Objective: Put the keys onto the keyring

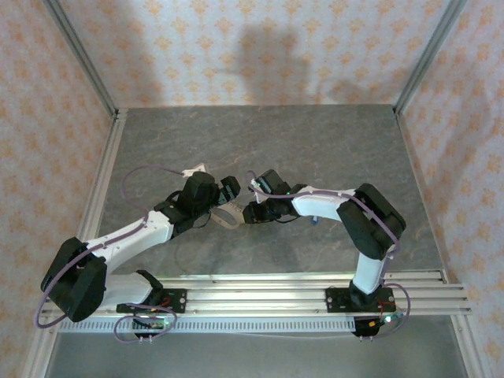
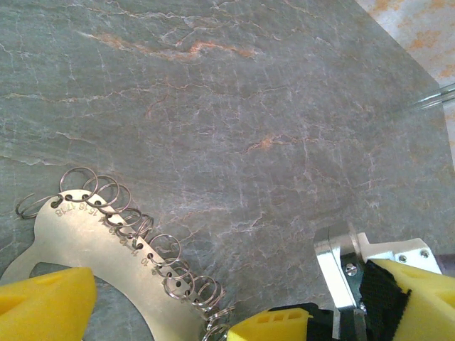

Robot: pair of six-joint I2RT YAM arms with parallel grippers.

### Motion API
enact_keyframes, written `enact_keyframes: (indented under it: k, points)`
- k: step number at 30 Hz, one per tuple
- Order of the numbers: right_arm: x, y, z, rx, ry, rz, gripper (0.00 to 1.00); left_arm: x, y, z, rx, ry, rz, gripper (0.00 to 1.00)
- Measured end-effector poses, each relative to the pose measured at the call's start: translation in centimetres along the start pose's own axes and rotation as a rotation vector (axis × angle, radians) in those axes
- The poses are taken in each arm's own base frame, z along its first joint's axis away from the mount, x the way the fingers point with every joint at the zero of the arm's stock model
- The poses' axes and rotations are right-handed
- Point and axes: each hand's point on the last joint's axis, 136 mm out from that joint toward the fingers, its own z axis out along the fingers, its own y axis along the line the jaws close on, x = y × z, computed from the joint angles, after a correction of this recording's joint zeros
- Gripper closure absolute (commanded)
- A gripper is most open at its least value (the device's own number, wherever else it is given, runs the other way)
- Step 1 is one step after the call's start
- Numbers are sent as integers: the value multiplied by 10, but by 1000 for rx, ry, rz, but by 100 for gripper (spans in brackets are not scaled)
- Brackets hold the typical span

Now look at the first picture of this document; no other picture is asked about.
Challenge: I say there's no small circuit board with LED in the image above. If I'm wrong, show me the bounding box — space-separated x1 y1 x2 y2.
132 317 170 332
368 313 405 330

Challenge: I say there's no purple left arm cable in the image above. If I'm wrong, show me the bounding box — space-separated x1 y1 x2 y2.
35 165 188 344

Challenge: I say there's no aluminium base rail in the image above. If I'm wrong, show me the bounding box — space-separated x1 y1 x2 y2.
41 269 473 316

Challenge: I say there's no slotted grey cable duct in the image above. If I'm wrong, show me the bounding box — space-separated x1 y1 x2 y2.
58 317 358 335

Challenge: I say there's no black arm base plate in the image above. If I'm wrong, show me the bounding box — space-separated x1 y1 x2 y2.
325 286 395 314
116 287 188 314

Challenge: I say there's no aluminium frame post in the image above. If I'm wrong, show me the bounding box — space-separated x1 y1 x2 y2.
393 0 469 115
42 0 121 119

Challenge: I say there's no aluminium frame bar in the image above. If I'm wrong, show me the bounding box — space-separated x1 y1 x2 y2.
450 314 495 378
21 314 60 378

